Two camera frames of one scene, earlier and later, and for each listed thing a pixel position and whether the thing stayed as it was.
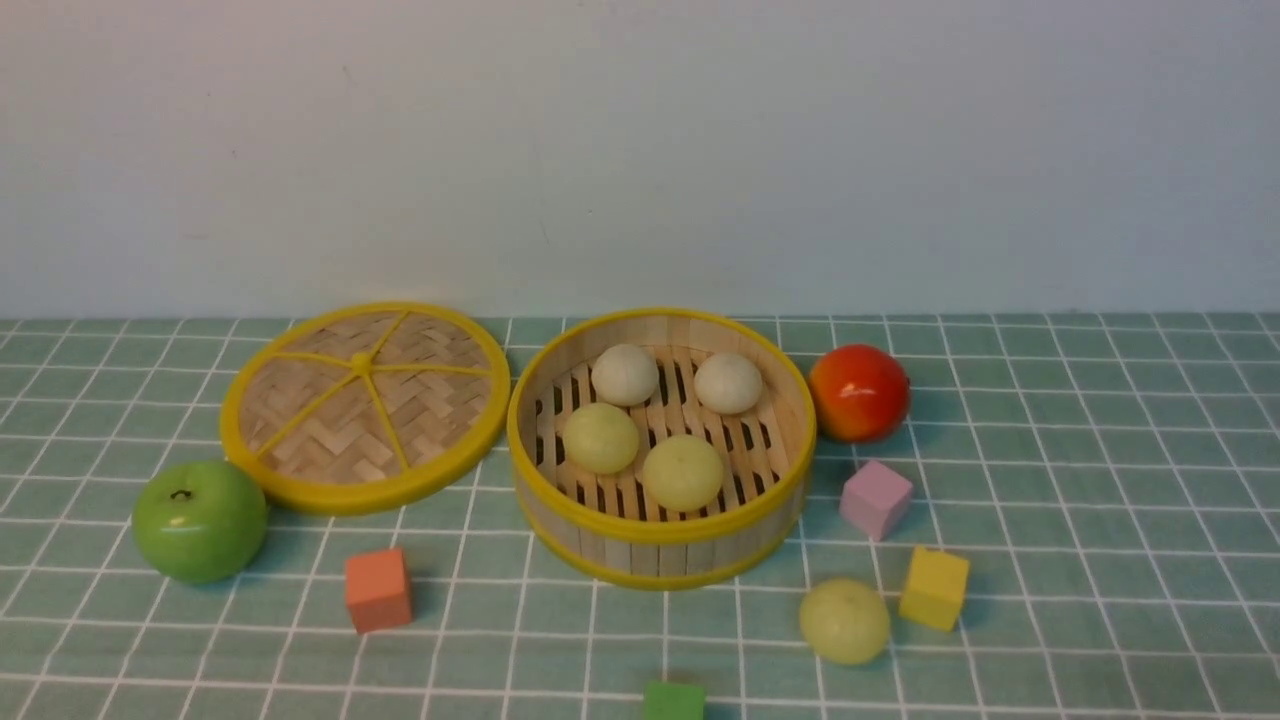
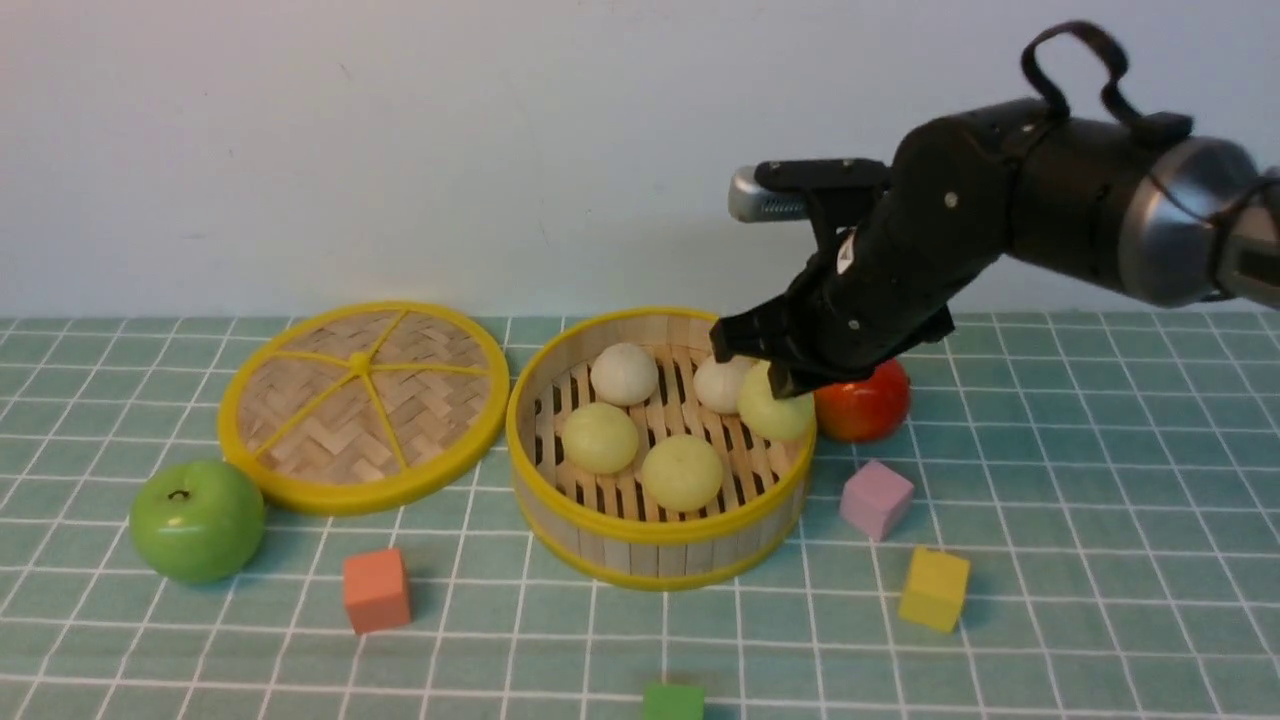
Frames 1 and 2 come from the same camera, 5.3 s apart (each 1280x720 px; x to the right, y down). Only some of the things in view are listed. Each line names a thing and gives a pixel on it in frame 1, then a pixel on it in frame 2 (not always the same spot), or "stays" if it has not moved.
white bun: (625, 375) stays
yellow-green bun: (844, 621) → (770, 417)
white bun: (728, 384) stays
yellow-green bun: (601, 438) stays
